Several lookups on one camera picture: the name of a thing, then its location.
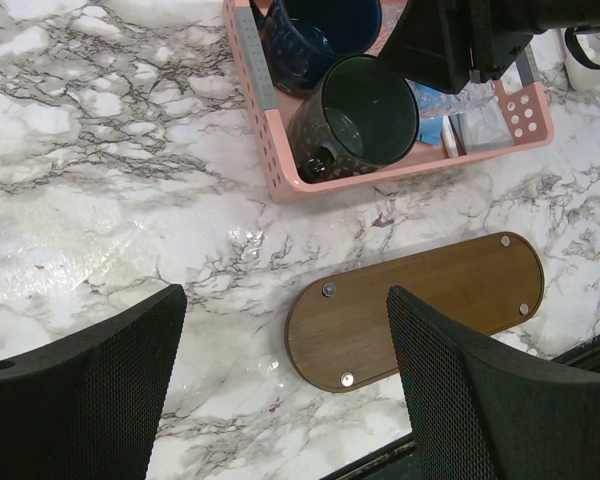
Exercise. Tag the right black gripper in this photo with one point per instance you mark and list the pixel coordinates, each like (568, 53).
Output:
(446, 44)

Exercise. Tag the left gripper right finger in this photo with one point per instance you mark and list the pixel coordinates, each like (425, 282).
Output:
(480, 409)

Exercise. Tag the wrapped toothbrush packet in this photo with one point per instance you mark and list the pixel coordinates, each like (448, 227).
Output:
(481, 129)

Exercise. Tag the dark blue mug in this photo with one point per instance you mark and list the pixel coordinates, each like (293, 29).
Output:
(302, 39)

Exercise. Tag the blue toothpaste tube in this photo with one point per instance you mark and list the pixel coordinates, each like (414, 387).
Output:
(433, 106)

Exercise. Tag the dark green mug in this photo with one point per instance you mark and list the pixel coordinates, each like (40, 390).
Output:
(359, 119)

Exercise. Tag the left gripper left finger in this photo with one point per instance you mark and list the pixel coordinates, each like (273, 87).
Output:
(88, 406)

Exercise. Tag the brown wooden oval tray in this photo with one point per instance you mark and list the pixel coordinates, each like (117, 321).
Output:
(345, 331)

